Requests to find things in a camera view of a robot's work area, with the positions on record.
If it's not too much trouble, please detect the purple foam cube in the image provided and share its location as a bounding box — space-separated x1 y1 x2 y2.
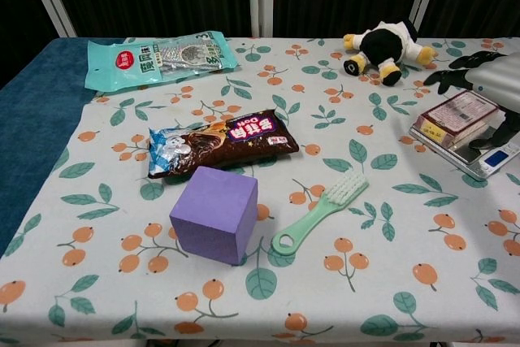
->
168 166 259 267

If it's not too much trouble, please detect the green scrubbing brush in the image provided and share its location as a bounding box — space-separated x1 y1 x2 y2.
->
270 169 371 257

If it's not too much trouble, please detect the brown chocolate snack bag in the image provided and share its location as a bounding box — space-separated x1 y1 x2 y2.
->
145 108 301 180

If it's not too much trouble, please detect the blue plush cloth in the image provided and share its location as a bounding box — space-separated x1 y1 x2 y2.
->
0 37 128 259

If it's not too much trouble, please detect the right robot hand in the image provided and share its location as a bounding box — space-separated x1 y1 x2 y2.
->
424 50 520 151

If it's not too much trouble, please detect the teal snack packet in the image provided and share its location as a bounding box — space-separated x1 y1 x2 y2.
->
84 30 240 93

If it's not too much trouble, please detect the silver digital kitchen scale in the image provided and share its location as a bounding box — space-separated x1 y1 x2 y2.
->
408 125 520 180

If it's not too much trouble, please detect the floral fruit print tablecloth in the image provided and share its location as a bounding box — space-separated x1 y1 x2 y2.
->
0 36 520 347

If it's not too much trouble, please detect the red white card box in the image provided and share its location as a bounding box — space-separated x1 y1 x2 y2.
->
414 89 501 148

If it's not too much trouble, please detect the black white plush toy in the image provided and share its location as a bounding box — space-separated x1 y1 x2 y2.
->
342 17 439 88

